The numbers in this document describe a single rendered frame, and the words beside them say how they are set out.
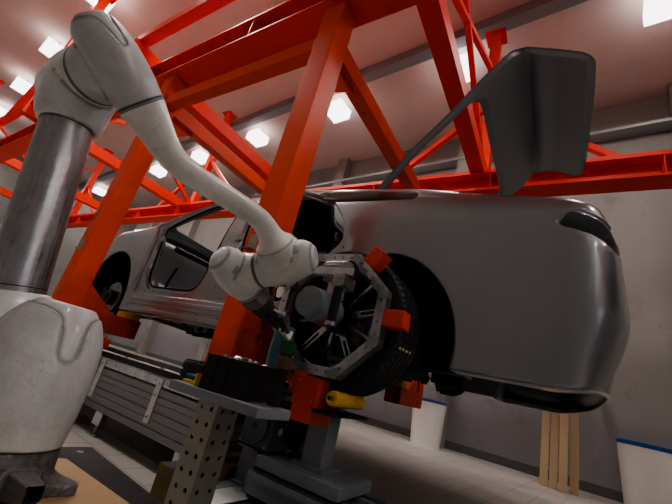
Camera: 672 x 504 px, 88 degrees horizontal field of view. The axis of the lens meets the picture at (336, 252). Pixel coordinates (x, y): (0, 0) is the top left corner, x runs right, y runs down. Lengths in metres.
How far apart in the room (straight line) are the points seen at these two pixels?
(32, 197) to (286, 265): 0.54
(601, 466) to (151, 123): 6.37
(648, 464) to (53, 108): 5.76
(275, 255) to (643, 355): 6.16
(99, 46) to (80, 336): 0.55
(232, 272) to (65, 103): 0.51
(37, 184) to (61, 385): 0.43
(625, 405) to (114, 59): 6.50
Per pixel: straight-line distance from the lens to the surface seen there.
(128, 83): 0.89
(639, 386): 6.60
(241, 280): 0.96
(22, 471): 0.72
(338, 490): 1.52
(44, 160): 0.96
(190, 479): 1.37
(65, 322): 0.72
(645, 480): 5.71
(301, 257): 0.90
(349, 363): 1.45
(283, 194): 1.91
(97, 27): 0.92
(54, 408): 0.71
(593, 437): 6.51
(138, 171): 3.66
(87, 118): 0.99
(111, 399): 2.49
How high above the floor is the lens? 0.57
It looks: 20 degrees up
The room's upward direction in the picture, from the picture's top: 14 degrees clockwise
